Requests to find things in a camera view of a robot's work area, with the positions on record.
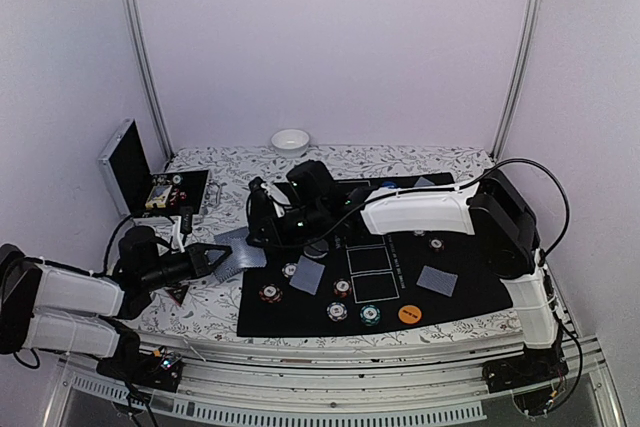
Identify aluminium frame post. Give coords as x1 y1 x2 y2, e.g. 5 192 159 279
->
122 0 175 162
490 0 542 160

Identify clear dealer button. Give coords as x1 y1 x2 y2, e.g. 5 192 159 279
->
303 240 330 260

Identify silver poker chip case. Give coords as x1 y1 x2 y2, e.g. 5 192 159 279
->
97 118 222 226

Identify green chip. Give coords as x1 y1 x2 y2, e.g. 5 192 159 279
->
360 305 381 326

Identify orange big blind button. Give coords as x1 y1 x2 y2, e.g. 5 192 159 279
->
397 305 422 325

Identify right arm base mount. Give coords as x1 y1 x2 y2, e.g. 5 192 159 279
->
481 341 590 393

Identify left aluminium frame post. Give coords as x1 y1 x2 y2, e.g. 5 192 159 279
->
122 0 175 162

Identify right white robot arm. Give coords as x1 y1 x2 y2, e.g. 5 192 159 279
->
238 161 558 383

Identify face-down card small blind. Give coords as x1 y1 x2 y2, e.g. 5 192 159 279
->
414 177 436 188

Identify black triangular marker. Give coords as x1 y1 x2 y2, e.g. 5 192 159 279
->
165 285 189 306

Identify white chip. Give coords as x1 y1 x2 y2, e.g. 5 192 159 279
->
281 263 297 278
326 302 348 322

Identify red chip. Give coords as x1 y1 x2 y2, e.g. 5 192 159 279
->
429 238 445 252
259 284 283 304
333 279 352 298

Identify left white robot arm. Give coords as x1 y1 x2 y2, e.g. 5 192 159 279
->
1 215 232 381

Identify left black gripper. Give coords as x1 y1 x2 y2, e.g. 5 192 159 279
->
141 242 232 292

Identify right aluminium frame post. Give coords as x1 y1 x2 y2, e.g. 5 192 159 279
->
490 0 542 160

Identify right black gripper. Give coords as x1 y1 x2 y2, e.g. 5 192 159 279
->
244 203 326 253

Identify white ceramic bowl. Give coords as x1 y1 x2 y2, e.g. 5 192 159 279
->
271 129 311 158

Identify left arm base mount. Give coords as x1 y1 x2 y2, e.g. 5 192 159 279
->
96 348 184 393

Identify face-down card big blind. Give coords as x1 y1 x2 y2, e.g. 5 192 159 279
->
416 265 458 298

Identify blue card deck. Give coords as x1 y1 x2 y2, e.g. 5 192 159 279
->
214 227 267 277

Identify black poker mat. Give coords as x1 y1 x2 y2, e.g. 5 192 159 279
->
235 173 513 338

